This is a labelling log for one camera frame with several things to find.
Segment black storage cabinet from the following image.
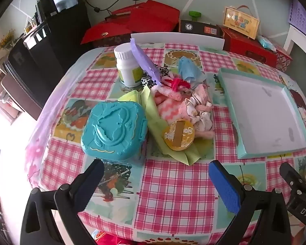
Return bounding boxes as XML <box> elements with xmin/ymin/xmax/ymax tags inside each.
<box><xmin>4</xmin><ymin>4</ymin><xmax>93</xmax><ymax>122</ymax></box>

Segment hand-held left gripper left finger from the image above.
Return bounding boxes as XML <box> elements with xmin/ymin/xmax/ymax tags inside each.
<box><xmin>23</xmin><ymin>159</ymin><xmax>105</xmax><ymax>245</ymax></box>

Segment blue face mask pack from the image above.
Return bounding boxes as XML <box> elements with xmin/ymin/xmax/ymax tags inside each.
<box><xmin>257</xmin><ymin>36</ymin><xmax>276</xmax><ymax>50</ymax></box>

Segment red gift box gold emblem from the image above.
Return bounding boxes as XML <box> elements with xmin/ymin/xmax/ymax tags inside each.
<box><xmin>81</xmin><ymin>20</ymin><xmax>133</xmax><ymax>48</ymax></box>

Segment purple plastic packet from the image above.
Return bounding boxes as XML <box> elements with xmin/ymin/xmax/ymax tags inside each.
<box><xmin>130</xmin><ymin>38</ymin><xmax>163</xmax><ymax>86</ymax></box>

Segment light green cloth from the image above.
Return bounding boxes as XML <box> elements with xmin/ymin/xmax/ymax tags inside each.
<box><xmin>139</xmin><ymin>85</ymin><xmax>202</xmax><ymax>166</ymax></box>

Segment purple plastic basket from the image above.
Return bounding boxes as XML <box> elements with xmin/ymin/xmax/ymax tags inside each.
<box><xmin>287</xmin><ymin>0</ymin><xmax>306</xmax><ymax>35</ymax></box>

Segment black orange box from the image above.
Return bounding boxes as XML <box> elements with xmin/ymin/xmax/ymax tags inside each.
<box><xmin>179</xmin><ymin>19</ymin><xmax>224</xmax><ymax>35</ymax></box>

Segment white board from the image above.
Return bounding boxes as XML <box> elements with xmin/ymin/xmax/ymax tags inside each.
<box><xmin>131</xmin><ymin>33</ymin><xmax>225</xmax><ymax>50</ymax></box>

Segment light blue cloth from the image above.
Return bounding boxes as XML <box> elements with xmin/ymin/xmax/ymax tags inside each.
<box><xmin>178</xmin><ymin>57</ymin><xmax>206</xmax><ymax>82</ymax></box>

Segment yellow picture box with handle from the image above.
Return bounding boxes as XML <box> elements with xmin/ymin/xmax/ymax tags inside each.
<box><xmin>223</xmin><ymin>5</ymin><xmax>260</xmax><ymax>40</ymax></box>

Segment white plastic pill bottle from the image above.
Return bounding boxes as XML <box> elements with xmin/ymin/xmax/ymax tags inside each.
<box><xmin>114</xmin><ymin>43</ymin><xmax>143</xmax><ymax>87</ymax></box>

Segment black white leopard scrunchie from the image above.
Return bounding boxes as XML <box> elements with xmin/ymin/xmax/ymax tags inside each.
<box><xmin>141</xmin><ymin>66</ymin><xmax>169</xmax><ymax>89</ymax></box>

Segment pink checkered picture tablecloth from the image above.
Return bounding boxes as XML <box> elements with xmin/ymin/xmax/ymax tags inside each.
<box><xmin>24</xmin><ymin>43</ymin><xmax>306</xmax><ymax>245</ymax></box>

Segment dark red carton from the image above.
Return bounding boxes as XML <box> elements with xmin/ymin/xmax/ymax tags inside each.
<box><xmin>221</xmin><ymin>28</ymin><xmax>278</xmax><ymax>69</ymax></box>

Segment white side table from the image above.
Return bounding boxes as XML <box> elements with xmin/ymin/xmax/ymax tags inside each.
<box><xmin>283</xmin><ymin>25</ymin><xmax>306</xmax><ymax>65</ymax></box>

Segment yellow flowers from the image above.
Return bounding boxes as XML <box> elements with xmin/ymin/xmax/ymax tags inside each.
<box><xmin>0</xmin><ymin>29</ymin><xmax>16</xmax><ymax>52</ymax></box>

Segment round gold tin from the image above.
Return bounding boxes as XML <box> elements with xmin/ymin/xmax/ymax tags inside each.
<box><xmin>162</xmin><ymin>120</ymin><xmax>196</xmax><ymax>151</ymax></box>

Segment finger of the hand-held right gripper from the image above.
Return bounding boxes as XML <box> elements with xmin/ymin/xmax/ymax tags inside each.
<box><xmin>279</xmin><ymin>161</ymin><xmax>306</xmax><ymax>197</ymax></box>

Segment teal plastic case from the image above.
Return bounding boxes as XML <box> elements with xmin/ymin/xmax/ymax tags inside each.
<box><xmin>81</xmin><ymin>101</ymin><xmax>147</xmax><ymax>163</ymax></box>

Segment red pink scrunchie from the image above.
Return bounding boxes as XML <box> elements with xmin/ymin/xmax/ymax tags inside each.
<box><xmin>165</xmin><ymin>78</ymin><xmax>192</xmax><ymax>93</ymax></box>

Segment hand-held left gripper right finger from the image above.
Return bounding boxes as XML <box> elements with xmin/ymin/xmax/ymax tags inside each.
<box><xmin>208</xmin><ymin>160</ymin><xmax>293</xmax><ymax>245</ymax></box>

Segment light pink cloth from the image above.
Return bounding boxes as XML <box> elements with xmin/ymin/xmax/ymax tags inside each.
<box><xmin>191</xmin><ymin>84</ymin><xmax>207</xmax><ymax>103</ymax></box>

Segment cream patterned scrunchie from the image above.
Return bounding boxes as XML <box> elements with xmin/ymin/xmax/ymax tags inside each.
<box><xmin>185</xmin><ymin>97</ymin><xmax>213</xmax><ymax>119</ymax></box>
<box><xmin>192</xmin><ymin>112</ymin><xmax>214</xmax><ymax>133</ymax></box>

